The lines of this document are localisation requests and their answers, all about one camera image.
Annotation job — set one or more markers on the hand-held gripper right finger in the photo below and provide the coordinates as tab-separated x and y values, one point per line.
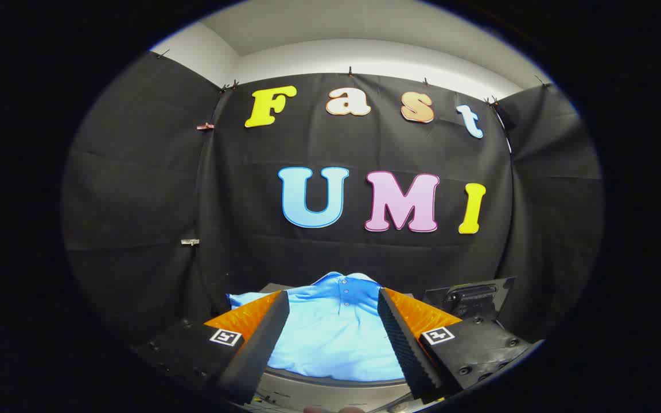
405	344

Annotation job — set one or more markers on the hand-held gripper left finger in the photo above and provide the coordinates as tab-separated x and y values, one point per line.
261	344

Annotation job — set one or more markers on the dark washing machine lid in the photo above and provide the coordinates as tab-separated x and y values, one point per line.
471	293

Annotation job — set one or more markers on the blue polo shirt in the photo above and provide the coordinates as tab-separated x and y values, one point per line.
330	332

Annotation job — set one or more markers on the copper clip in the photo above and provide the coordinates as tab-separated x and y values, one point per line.
205	126

